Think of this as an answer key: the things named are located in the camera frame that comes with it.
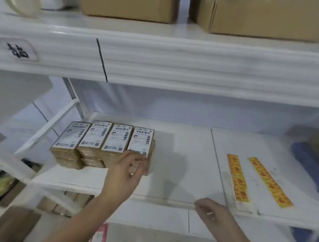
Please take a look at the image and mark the person's right hand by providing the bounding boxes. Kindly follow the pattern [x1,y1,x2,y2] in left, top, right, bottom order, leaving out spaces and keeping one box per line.
[194,197,240,237]

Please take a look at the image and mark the person's left hand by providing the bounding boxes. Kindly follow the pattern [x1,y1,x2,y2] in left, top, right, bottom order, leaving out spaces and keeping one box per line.
[101,151,149,200]

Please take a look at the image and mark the small brown cardboard box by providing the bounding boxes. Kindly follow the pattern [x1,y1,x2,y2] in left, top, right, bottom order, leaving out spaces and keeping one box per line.
[126,126,157,163]

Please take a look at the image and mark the yellow red sticker strip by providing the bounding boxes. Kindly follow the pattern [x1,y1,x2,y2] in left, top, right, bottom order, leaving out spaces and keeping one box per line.
[247,157,294,208]
[227,154,250,203]

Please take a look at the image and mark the white metal shelf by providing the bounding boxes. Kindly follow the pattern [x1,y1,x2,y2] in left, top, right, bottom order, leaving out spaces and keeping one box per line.
[0,0,319,242]

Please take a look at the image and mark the stack of labelled brown parcels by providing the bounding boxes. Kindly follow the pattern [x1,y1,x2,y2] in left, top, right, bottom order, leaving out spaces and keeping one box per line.
[50,121,156,176]

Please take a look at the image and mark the person's left forearm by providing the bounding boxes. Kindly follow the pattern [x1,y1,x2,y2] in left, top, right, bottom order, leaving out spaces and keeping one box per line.
[46,192,124,242]

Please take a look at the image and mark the row of flat brown cartons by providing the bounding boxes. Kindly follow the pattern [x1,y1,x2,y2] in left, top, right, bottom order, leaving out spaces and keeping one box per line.
[37,190,95,217]

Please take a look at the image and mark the pink paper scrap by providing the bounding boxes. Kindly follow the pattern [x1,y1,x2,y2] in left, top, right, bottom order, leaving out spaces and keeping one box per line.
[91,223,109,242]

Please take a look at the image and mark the blue plastic crate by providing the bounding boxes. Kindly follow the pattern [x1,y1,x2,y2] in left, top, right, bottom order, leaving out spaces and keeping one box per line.
[290,225,314,242]

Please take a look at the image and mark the blue plastic pallet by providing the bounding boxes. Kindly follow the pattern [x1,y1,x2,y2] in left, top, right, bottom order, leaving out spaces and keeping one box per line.
[290,141,319,194]

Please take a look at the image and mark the open brown carton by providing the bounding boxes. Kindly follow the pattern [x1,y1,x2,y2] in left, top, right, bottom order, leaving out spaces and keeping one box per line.
[0,181,27,207]

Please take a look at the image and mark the green plastic bag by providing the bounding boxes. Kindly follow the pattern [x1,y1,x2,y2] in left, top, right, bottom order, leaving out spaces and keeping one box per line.
[0,172,17,197]

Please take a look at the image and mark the flat brown carton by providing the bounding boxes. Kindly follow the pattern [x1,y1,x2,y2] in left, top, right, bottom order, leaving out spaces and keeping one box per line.
[0,207,42,242]

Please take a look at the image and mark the white flat panel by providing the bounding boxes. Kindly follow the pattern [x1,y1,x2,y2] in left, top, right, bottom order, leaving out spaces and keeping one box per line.
[0,71,53,120]

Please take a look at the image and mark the translucent plastic container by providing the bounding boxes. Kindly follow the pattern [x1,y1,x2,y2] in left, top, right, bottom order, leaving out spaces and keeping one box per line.
[5,0,42,17]

